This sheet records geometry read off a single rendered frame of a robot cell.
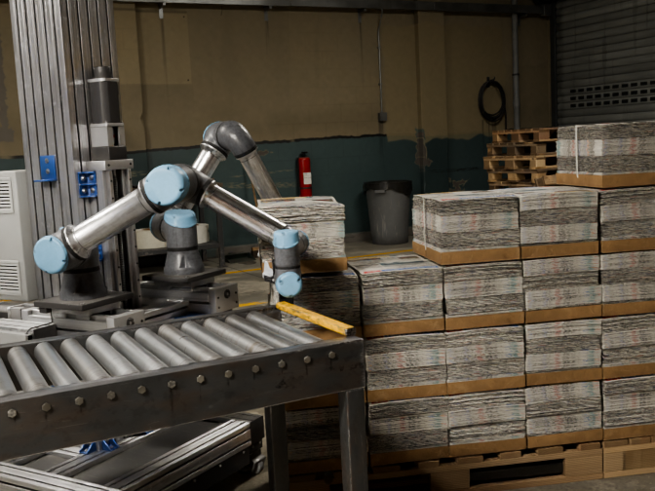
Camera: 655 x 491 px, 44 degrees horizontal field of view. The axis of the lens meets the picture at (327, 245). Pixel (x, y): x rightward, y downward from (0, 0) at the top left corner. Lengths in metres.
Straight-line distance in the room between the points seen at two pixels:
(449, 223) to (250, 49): 7.18
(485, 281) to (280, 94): 7.23
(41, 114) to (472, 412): 1.83
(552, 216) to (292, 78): 7.28
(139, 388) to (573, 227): 1.73
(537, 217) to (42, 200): 1.74
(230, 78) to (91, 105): 6.75
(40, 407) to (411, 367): 1.48
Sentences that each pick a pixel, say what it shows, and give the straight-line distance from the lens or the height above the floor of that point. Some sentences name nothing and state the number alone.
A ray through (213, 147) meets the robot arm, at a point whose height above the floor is 1.28.
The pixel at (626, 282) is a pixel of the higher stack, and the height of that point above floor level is 0.72.
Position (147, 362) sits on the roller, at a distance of 1.95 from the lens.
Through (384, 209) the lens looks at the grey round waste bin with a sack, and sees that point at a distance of 9.85.
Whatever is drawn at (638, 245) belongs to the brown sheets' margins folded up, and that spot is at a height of 0.86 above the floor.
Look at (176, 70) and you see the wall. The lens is 9.50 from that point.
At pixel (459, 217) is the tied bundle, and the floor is 1.00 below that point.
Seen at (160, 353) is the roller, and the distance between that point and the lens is 2.06.
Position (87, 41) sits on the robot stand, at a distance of 3.03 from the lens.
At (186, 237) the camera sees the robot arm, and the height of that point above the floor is 0.95.
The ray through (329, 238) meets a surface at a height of 0.96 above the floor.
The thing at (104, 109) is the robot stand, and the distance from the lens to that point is 2.94.
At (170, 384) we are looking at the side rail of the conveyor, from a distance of 1.82.
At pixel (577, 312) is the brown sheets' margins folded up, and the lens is 3.05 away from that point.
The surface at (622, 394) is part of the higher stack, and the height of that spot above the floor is 0.31.
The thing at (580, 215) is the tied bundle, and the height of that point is 0.97.
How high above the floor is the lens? 1.28
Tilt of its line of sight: 7 degrees down
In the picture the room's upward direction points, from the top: 3 degrees counter-clockwise
